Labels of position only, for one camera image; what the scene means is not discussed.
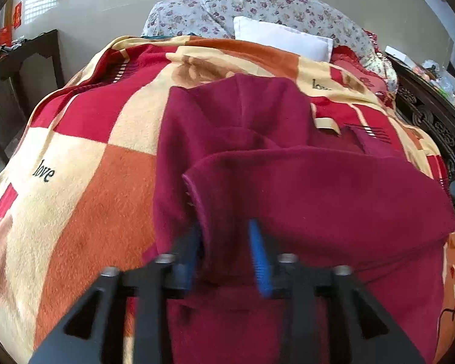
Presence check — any maroon fleece sweater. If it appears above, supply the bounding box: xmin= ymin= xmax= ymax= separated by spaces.
xmin=153 ymin=75 xmax=455 ymax=363

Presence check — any dark carved wooden headboard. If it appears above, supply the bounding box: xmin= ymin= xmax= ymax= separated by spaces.
xmin=388 ymin=57 xmax=455 ymax=181

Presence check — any clutter on headboard shelf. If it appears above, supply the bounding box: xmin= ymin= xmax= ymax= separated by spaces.
xmin=385 ymin=45 xmax=455 ymax=108

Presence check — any red orange patterned blanket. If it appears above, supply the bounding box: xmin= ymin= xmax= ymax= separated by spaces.
xmin=0 ymin=36 xmax=455 ymax=363

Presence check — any red pink pillow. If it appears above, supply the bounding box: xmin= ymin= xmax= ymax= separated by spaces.
xmin=330 ymin=30 xmax=399 ymax=109

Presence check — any white pillow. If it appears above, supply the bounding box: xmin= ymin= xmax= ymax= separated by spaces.
xmin=233 ymin=16 xmax=334 ymax=62

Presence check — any dark wooden side table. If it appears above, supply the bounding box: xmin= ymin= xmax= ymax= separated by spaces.
xmin=0 ymin=29 xmax=66 ymax=168

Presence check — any floral quilt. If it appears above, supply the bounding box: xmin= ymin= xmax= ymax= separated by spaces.
xmin=142 ymin=0 xmax=398 ymax=92

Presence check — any red paper wall decoration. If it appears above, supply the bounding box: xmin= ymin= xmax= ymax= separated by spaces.
xmin=13 ymin=1 xmax=23 ymax=30

